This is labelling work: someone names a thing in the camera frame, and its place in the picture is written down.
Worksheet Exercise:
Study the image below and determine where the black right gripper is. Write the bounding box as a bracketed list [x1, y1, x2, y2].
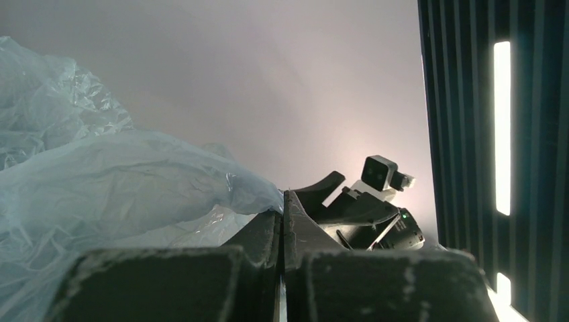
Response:
[294, 171, 425, 250]

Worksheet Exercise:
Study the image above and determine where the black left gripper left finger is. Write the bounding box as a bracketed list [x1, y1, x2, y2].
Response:
[44, 211, 281, 321]

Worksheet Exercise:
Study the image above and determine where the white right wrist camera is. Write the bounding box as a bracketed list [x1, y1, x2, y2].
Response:
[351, 155, 416, 202]

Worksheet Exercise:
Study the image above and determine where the ceiling light panel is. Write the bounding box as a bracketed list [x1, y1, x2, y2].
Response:
[493, 41, 511, 216]

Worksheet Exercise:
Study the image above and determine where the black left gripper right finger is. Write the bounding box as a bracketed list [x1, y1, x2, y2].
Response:
[282, 191, 498, 321]

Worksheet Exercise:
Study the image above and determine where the blue plastic trash bag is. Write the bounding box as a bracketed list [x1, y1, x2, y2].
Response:
[1, 36, 284, 321]

